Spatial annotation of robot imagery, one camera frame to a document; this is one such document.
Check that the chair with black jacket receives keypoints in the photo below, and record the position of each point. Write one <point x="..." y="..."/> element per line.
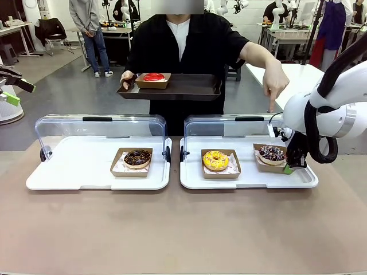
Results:
<point x="51" y="31"/>

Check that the dark brown serving tray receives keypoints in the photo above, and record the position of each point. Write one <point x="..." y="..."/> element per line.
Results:
<point x="189" y="88"/>

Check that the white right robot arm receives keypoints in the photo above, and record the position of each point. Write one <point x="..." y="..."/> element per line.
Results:
<point x="298" y="114"/>

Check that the dark small stool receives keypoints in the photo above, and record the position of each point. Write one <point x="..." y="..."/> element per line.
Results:
<point x="233" y="71"/>

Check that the red glazed donut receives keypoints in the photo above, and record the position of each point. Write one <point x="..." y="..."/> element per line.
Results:
<point x="153" y="76"/>
<point x="152" y="85"/>

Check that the bystander in grey top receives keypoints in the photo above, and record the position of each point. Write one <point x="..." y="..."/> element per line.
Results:
<point x="86" y="17"/>

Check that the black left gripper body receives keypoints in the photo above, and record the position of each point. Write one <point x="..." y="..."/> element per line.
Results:
<point x="5" y="75"/>

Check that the seated bystander in black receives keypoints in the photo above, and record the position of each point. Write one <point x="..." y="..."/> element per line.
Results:
<point x="271" y="13"/>

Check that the bystander in purple apron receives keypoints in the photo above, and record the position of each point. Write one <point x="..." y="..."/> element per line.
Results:
<point x="329" y="28"/>

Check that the chocolate donut with white drizzle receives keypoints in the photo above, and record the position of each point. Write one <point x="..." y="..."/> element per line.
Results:
<point x="266" y="156"/>

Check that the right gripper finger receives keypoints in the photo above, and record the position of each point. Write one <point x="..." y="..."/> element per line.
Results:
<point x="301" y="162"/>
<point x="288" y="169"/>

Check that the yellow glazed sprinkled donut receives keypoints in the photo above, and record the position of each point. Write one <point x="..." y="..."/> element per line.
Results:
<point x="209" y="163"/>

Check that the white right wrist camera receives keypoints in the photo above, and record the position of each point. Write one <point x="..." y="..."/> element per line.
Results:
<point x="282" y="133"/>

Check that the black tripod pole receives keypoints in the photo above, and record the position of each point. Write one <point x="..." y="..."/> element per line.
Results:
<point x="312" y="31"/>

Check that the person torso black shirt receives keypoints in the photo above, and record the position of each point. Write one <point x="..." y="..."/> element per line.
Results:
<point x="200" y="48"/>

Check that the person's left forearm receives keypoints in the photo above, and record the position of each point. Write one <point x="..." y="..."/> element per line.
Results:
<point x="258" y="54"/>

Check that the person's left hand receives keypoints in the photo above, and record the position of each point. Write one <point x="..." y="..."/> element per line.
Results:
<point x="276" y="81"/>

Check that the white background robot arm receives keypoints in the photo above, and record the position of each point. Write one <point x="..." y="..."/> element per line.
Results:
<point x="275" y="17"/>

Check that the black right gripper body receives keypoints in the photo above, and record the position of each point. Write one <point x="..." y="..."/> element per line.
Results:
<point x="296" y="147"/>

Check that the person's right hand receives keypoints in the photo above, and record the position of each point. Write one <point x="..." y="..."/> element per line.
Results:
<point x="127" y="78"/>

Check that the white display tray base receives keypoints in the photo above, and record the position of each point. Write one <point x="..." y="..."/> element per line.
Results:
<point x="249" y="183"/>
<point x="86" y="172"/>

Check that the grey background work table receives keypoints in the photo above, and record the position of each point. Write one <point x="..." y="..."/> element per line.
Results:
<point x="117" y="30"/>
<point x="286" y="37"/>

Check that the white side table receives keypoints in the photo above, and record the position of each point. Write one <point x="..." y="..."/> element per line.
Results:
<point x="304" y="71"/>

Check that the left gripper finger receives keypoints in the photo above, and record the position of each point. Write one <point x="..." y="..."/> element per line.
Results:
<point x="25" y="84"/>
<point x="10" y="98"/>

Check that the chocolate donut with nut sprinkles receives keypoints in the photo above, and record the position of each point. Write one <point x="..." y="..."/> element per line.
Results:
<point x="143" y="160"/>

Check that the clear plastic display lid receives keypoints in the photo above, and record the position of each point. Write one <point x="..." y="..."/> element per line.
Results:
<point x="129" y="129"/>
<point x="229" y="129"/>

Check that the white printed paper liner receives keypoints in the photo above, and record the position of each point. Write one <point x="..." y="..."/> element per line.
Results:
<point x="117" y="167"/>
<point x="234" y="166"/>

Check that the chocolate sprinkled donut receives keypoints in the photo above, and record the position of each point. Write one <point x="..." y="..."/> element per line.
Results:
<point x="269" y="169"/>

